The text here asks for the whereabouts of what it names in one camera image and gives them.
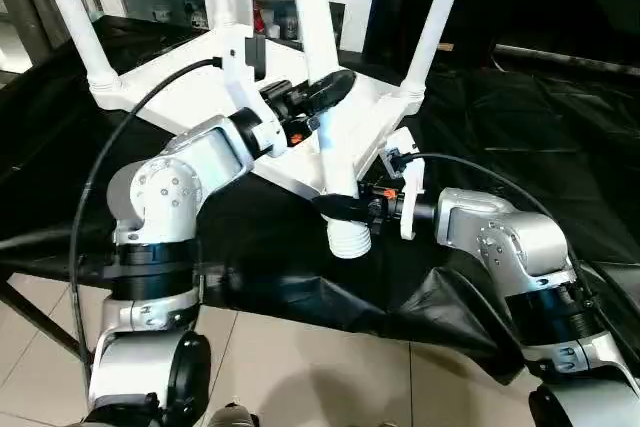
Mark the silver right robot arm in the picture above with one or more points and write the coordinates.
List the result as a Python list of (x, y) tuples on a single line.
[(500, 232)]

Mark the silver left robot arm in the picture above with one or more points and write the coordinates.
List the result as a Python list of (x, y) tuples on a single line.
[(165, 197)]

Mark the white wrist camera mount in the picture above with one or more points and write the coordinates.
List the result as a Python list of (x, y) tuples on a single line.
[(410, 209), (235, 77)]

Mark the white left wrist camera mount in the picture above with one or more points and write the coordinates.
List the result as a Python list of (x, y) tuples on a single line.
[(235, 77)]

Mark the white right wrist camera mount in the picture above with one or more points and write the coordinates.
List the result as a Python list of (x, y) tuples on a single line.
[(410, 209)]

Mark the white plastic table top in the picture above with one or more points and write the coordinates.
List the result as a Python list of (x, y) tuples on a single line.
[(370, 122)]

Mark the long black bar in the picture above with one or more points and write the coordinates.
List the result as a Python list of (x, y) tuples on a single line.
[(570, 57)]

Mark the black mat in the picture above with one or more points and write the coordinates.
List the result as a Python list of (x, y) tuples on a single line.
[(300, 277)]

